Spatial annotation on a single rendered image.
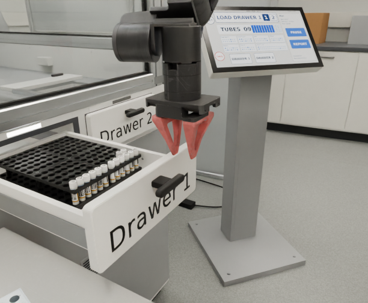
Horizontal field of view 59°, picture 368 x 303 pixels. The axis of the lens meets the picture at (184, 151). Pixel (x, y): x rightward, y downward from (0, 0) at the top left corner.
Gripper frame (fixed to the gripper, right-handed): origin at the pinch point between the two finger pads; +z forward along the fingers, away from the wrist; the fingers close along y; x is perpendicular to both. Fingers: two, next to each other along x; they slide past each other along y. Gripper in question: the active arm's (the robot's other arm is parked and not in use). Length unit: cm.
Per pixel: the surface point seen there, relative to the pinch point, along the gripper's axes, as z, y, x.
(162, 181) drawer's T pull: 4.1, 1.7, 4.3
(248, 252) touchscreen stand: 92, 17, -88
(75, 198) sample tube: 6.5, 13.7, 12.2
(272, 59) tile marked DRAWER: -3, 14, -94
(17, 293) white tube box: 15.0, 12.7, 25.3
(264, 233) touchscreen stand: 93, 14, -108
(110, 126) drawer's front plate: 7.1, 35.8, -20.0
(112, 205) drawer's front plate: 3.8, 3.3, 14.2
